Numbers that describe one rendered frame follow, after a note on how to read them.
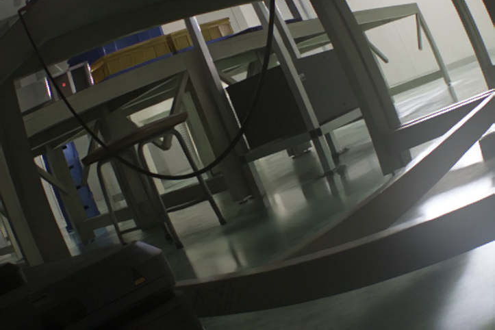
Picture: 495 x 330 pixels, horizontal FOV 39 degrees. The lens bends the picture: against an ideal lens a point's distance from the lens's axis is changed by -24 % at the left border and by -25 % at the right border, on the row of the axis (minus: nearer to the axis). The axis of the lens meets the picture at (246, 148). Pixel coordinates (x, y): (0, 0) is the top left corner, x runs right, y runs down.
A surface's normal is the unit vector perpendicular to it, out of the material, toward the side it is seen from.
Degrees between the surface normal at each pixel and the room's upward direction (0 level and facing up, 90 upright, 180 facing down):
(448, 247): 90
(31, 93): 90
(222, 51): 90
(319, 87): 90
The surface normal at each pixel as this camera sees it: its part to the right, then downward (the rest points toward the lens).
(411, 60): -0.61, 0.28
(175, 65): 0.70, -0.26
